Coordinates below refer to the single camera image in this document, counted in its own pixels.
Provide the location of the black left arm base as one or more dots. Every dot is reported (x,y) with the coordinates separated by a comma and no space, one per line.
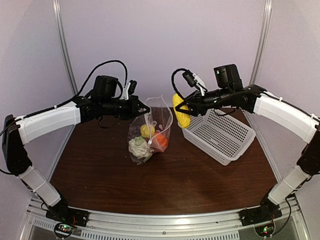
(63,213)

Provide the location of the round circuit board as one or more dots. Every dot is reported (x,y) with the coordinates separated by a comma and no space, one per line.
(63,230)
(265,230)

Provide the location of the right aluminium frame post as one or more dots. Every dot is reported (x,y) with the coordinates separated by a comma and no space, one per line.
(264,31)

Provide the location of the yellow toy banana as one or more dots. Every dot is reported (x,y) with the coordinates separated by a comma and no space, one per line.
(183,119)

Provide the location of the dark red toy grapes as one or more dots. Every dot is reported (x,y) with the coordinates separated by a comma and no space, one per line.
(135,131)

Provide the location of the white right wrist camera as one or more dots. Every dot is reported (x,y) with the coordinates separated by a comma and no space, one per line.
(194,80)

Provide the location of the left aluminium frame post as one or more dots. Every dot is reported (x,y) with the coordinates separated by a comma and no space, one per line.
(63,45)

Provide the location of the orange toy pumpkin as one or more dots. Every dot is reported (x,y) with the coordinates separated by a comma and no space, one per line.
(160,141)

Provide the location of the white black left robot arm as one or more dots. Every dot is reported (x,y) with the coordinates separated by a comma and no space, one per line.
(19,131)

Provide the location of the aluminium frame post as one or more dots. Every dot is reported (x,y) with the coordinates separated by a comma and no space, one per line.
(63,45)
(264,31)

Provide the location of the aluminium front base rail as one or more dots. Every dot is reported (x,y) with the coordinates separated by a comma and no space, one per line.
(221,225)

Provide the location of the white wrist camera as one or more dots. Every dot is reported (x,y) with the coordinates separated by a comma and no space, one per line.
(194,80)
(128,90)

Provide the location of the clear zip top bag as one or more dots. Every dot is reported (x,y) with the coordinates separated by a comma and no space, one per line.
(160,116)

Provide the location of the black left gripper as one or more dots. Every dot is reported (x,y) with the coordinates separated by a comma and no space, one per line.
(133,112)

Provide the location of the right round circuit board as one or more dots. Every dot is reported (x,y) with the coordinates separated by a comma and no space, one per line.
(265,230)

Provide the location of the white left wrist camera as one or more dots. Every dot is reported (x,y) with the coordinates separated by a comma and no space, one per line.
(128,90)

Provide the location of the white perforated plastic basket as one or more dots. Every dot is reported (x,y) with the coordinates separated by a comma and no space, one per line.
(221,136)

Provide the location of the white toy cauliflower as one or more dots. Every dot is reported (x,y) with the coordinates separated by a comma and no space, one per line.
(140,150)

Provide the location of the yellow toy pepper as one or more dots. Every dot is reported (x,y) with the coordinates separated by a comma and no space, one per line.
(147,131)

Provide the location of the left round circuit board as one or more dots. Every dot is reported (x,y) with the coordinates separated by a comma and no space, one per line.
(63,230)

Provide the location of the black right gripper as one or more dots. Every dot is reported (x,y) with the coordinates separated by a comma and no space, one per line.
(197,103)

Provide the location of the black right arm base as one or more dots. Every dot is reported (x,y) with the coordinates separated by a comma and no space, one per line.
(265,212)

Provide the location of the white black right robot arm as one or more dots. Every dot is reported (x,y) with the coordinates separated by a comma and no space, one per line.
(257,100)

